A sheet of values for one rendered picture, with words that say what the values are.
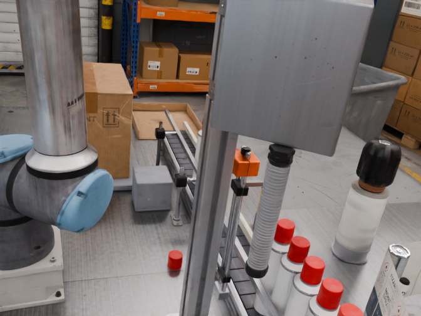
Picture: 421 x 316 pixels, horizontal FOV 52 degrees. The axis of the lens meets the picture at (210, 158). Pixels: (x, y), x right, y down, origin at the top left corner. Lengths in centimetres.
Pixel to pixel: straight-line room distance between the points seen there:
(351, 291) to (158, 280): 42
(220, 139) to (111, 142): 66
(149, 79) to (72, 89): 395
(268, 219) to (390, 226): 74
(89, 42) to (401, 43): 320
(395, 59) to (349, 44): 409
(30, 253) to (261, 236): 47
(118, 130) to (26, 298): 53
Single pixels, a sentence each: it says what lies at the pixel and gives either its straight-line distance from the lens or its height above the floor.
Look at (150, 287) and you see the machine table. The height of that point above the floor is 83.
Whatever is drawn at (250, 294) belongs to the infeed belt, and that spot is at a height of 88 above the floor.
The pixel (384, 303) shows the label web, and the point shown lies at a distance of 85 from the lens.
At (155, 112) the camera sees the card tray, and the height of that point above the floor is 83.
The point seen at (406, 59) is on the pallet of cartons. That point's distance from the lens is 454.
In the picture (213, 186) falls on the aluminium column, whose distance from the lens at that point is 69.
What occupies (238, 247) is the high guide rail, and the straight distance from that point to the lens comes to 92.
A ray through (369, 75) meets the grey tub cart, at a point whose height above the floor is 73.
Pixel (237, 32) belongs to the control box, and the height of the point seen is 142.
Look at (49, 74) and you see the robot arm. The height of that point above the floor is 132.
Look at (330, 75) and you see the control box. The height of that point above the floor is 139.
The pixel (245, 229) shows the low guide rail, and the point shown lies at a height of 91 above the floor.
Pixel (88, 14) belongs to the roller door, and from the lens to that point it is 504.
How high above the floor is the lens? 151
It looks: 26 degrees down
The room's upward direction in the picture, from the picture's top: 8 degrees clockwise
